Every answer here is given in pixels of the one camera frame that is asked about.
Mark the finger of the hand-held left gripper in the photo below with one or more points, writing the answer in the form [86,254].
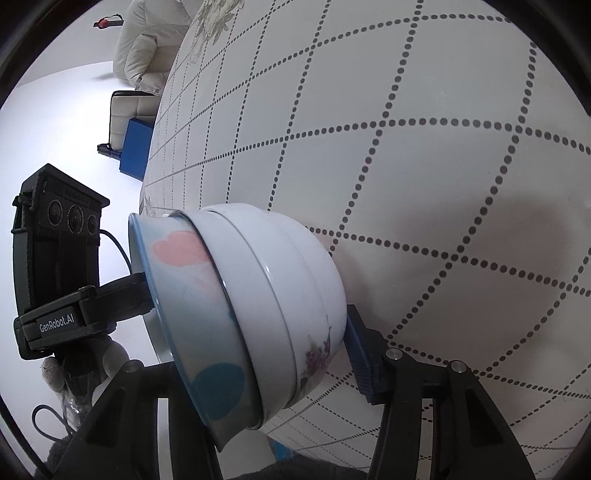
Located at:
[122,297]

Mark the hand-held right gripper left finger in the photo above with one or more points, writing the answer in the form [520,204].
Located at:
[154,381]

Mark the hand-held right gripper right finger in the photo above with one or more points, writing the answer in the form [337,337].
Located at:
[360,353]

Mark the blue rimmed spotted bowl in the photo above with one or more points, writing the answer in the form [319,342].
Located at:
[184,323]

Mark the floral white bowl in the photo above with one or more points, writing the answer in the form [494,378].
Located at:
[304,286]

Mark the plain white bowl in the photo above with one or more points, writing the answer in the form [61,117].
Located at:
[249,300]

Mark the white plush toy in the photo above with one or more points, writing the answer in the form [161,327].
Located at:
[113,357]

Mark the grey knitted toy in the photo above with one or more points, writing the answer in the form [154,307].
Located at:
[51,371]

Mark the blue box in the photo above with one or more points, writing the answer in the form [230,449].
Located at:
[136,147]

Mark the black framed beige chair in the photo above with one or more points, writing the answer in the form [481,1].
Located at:
[131,105]

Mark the red and black tool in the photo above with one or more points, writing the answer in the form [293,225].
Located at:
[108,21]

